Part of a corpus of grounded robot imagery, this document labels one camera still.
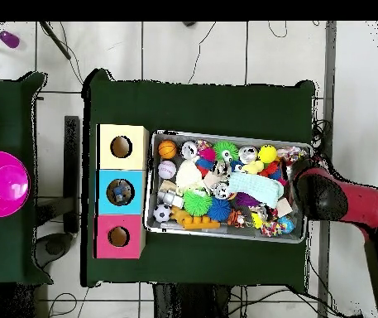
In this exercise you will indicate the silver plastic toy truck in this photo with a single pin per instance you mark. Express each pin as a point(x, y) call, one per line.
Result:
point(170, 198)

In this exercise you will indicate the light blue cloth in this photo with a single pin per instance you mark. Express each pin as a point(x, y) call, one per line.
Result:
point(258, 187)

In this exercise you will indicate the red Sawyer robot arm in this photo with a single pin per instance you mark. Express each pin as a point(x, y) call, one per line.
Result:
point(370, 202)

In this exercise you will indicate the shallow metal mesh bin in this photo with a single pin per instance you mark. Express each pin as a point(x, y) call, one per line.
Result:
point(168, 136)

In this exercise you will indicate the wooden box with three holes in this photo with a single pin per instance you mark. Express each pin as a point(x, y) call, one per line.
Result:
point(135, 159)

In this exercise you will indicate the white toy baseball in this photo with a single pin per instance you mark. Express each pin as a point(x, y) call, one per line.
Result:
point(166, 169)

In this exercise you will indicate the large green fuzzy eyed ball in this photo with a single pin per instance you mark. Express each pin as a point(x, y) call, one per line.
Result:
point(197, 202)

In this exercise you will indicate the orange toy basketball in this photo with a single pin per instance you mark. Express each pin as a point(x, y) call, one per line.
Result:
point(167, 149)

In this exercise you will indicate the small green fuzzy eyed ball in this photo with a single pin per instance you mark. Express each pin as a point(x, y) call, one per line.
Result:
point(225, 150)

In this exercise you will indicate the black and white soccer ball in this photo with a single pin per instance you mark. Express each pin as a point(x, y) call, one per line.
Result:
point(162, 213)

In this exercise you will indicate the blue fuzzy eyed ball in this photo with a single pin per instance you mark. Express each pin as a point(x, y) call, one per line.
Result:
point(236, 166)

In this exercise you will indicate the purple spiky ball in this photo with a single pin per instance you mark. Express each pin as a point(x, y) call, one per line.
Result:
point(244, 199)

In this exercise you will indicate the dark green tablecloth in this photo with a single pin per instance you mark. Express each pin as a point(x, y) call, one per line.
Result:
point(10, 248)
point(208, 106)

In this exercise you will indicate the yellow smiley ball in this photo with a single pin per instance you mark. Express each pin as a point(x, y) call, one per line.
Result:
point(267, 154)

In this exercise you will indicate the pink plastic object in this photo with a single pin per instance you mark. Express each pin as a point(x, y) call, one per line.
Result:
point(1, 184)

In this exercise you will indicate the black rod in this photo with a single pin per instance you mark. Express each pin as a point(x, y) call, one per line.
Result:
point(56, 41)

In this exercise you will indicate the purple bottle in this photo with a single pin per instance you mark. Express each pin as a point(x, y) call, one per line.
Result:
point(9, 39)

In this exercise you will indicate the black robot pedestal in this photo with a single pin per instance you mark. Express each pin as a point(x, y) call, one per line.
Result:
point(188, 301)

